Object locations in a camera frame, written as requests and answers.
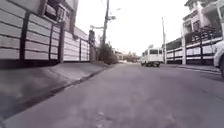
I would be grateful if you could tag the white vehicle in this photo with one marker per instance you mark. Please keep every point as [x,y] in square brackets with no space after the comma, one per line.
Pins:
[220,58]

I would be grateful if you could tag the pale multi-storey house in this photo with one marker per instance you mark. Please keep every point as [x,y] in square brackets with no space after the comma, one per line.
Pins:
[203,16]

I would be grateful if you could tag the thin grey pole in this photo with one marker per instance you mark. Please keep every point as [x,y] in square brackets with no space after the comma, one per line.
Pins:
[164,40]

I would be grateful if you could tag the white van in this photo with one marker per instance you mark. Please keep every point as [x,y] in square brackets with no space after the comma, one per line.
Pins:
[152,57]

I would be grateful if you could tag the tall utility pole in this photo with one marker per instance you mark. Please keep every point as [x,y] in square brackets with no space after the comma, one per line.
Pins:
[105,23]

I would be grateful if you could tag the white slatted fence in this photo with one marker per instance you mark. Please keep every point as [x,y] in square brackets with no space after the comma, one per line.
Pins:
[195,50]

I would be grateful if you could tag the grey concrete sidewalk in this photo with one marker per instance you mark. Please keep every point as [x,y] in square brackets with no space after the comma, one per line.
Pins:
[36,81]
[200,68]

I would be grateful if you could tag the pale slatted fence wall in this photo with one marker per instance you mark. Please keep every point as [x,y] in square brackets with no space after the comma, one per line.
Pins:
[36,41]

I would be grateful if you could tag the building behind slatted wall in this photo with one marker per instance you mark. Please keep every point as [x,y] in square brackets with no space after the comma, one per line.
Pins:
[61,10]

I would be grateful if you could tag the dark bush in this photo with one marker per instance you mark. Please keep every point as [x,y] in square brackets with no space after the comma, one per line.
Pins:
[107,54]

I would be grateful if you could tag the grey asphalt road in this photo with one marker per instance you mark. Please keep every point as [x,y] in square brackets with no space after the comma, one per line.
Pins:
[133,96]

